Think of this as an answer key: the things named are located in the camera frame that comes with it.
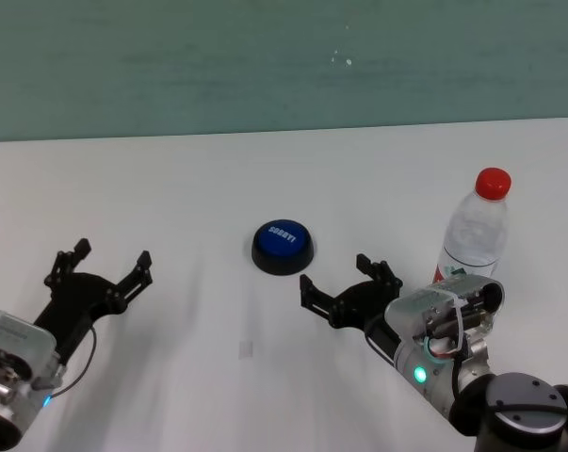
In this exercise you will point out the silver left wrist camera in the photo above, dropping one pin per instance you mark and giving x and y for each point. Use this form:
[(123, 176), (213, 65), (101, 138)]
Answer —
[(10, 333)]

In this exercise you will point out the white zip tie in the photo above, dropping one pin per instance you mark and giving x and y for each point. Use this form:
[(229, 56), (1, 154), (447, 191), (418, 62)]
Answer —
[(458, 308)]

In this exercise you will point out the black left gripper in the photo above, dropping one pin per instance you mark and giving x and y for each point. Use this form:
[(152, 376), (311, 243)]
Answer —
[(78, 300)]

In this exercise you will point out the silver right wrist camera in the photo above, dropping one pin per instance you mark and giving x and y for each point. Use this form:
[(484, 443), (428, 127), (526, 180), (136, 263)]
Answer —
[(425, 306)]

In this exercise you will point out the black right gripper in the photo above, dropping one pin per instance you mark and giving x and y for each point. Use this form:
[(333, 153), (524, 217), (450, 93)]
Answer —
[(359, 306)]

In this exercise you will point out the blue push button black base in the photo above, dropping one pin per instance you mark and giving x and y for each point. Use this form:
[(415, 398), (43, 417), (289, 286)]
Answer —
[(282, 246)]

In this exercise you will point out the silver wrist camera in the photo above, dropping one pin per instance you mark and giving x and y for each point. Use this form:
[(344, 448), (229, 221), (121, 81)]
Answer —
[(10, 333), (425, 306)]

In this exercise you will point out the clear water bottle red cap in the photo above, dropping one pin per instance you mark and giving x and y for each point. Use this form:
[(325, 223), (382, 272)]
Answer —
[(476, 230)]

